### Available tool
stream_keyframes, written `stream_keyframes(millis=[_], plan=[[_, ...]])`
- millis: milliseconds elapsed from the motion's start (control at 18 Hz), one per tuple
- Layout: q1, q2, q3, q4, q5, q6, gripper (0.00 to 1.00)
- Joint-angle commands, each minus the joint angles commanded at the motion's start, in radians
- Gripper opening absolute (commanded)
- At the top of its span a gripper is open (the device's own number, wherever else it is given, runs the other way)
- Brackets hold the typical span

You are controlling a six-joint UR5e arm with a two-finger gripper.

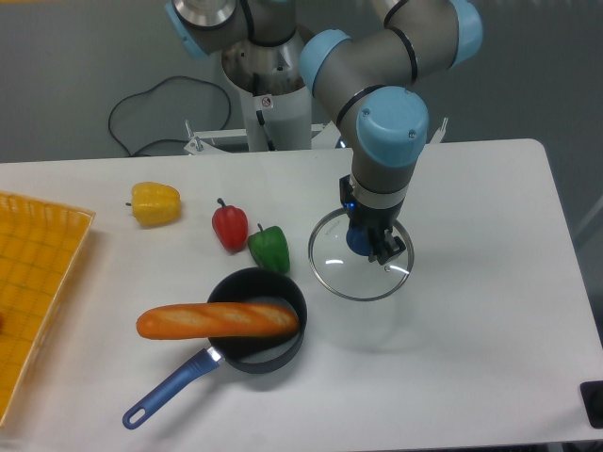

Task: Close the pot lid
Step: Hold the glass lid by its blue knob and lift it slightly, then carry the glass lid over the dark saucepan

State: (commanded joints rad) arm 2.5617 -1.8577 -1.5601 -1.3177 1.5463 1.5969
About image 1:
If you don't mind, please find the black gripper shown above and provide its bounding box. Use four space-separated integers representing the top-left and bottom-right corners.
339 174 405 265

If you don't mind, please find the glass pot lid blue knob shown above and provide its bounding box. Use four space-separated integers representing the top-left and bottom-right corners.
308 208 415 301

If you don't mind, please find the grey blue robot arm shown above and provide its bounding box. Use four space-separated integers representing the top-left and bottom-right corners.
165 1 482 264

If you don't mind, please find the green bell pepper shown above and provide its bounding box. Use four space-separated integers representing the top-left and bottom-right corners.
247 224 290 274

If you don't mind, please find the red bell pepper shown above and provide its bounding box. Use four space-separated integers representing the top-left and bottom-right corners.
212 198 249 253

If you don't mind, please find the orange baguette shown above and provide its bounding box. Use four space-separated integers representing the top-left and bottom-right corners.
136 302 301 340

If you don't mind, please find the yellow bell pepper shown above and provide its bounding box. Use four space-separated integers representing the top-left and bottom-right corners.
128 182 182 227

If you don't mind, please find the black object table corner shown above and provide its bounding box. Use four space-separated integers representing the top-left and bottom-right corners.
579 380 603 429

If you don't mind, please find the yellow plastic basket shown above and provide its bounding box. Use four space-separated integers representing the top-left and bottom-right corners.
1 191 95 424

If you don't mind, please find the dark pot blue handle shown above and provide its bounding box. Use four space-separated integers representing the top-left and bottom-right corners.
122 267 307 429

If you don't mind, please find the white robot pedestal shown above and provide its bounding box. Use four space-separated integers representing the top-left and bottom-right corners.
221 33 312 152

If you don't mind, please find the white mounting bracket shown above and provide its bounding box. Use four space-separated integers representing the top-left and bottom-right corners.
184 120 249 155

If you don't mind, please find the black cable on floor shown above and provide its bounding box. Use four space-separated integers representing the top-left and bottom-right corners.
107 76 234 157

